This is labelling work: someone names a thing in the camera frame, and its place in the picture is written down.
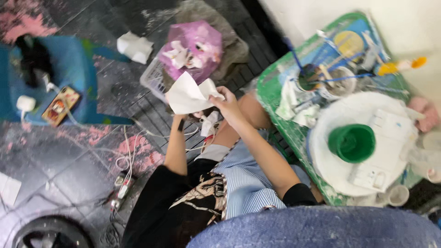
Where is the person's left hand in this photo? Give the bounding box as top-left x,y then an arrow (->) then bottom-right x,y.
171,110 -> 207,122

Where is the person's right hand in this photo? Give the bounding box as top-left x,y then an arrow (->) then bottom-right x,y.
208,86 -> 247,129

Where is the white paper sheet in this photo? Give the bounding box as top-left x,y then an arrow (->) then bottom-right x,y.
165,71 -> 226,115

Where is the small white tissue scrap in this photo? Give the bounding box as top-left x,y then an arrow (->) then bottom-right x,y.
199,110 -> 222,138

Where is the green paint-stained tray table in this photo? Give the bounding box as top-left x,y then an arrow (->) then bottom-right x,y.
256,12 -> 425,207

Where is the white plastic basket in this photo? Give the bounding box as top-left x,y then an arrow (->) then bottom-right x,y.
139,57 -> 173,103

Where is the purple plastic trash bag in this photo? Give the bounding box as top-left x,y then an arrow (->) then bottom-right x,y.
158,20 -> 224,84

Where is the white tissue wad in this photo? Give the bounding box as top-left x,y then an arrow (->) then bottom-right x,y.
275,77 -> 322,128

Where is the blue striped apron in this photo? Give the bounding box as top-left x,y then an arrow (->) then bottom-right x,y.
211,129 -> 312,220

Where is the blue paintbrush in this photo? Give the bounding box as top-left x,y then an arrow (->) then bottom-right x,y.
282,36 -> 306,75

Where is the dark cup of brushes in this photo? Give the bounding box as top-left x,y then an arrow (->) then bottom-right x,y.
298,63 -> 323,92

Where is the crumpled white tissue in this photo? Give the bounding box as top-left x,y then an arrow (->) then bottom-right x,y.
116,31 -> 154,65

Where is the white power strip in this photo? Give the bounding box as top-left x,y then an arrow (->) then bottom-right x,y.
110,170 -> 137,211

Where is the white cup of brushes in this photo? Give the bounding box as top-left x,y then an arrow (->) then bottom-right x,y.
318,66 -> 357,101

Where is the white round turntable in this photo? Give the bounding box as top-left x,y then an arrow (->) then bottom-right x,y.
308,91 -> 419,197

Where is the blue plastic stool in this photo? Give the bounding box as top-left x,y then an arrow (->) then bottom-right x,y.
0,36 -> 134,127

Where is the phone with colourful case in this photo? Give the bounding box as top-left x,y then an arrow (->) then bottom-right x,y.
41,86 -> 82,127

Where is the green plastic cup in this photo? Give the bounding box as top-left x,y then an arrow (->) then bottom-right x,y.
327,124 -> 376,164

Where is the yellow round lid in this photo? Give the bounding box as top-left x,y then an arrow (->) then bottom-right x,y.
333,30 -> 365,58

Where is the blue fuzzy cushion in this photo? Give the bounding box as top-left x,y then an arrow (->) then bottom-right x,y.
186,205 -> 441,248

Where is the white charger plug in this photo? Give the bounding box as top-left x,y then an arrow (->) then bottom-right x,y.
16,95 -> 37,113

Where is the black cloth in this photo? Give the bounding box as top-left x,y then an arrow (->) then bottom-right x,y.
15,34 -> 55,87

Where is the yellow orange-capped bottle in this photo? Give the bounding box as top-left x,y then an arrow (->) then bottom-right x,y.
375,56 -> 428,77

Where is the black round fan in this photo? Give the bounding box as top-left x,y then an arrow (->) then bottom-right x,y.
12,215 -> 96,248

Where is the flat white paper piece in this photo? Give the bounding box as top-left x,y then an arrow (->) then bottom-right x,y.
0,172 -> 22,207

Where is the small white cup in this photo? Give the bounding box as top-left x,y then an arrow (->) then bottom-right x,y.
387,185 -> 410,207

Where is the pink cloth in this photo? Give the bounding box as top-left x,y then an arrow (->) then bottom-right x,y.
408,96 -> 440,133

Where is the clear plastic cup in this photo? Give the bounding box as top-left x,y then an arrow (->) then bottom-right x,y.
408,131 -> 441,184

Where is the white charging cable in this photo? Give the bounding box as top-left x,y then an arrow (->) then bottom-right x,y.
43,74 -> 200,183

